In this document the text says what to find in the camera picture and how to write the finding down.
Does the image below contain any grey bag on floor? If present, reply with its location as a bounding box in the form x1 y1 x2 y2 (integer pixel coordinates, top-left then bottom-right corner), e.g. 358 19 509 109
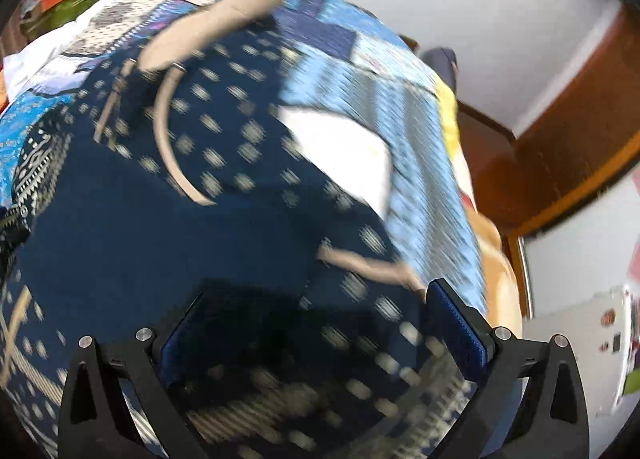
420 46 459 93

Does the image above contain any white stickered cabinet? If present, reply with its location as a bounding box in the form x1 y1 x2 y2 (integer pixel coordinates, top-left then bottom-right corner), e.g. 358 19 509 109
524 285 639 456

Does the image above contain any navy patterned hooded sweatshirt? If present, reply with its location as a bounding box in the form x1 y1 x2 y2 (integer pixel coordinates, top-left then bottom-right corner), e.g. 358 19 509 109
0 0 482 459

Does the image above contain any white pillow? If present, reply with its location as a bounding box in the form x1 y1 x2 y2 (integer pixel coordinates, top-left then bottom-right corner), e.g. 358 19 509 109
3 22 77 103

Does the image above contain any blue patchwork quilt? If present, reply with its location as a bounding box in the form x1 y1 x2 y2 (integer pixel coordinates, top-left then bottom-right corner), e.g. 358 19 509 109
0 0 490 459

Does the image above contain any peach bed sheet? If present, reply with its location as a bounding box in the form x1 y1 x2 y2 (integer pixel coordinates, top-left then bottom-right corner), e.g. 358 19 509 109
449 145 523 338

